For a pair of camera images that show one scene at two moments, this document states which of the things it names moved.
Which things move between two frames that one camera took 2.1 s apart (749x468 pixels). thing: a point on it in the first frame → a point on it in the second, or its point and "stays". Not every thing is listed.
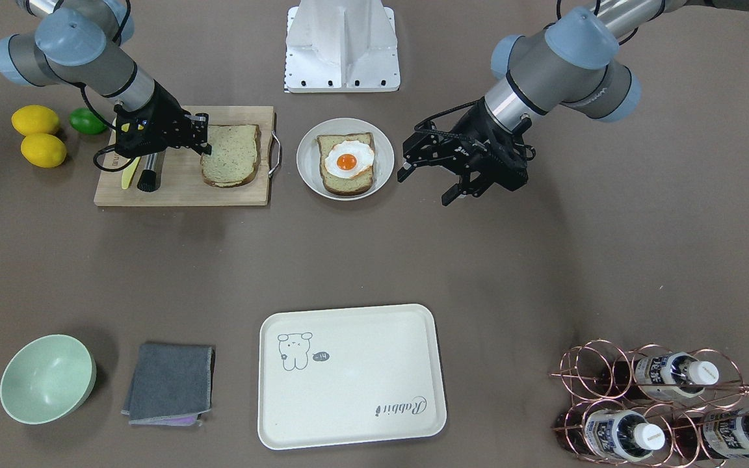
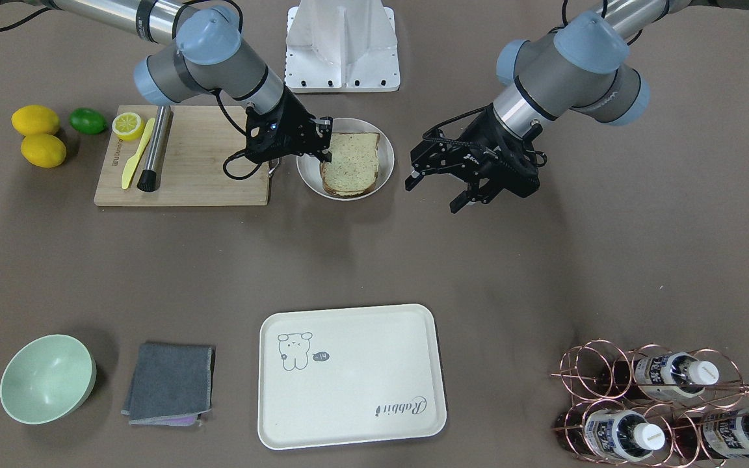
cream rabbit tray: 349,376 stays
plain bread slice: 235,155 → 354,167
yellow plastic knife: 128,173 stays
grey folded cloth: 172,385 stays
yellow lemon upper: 35,119 stays
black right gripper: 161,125 → 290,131
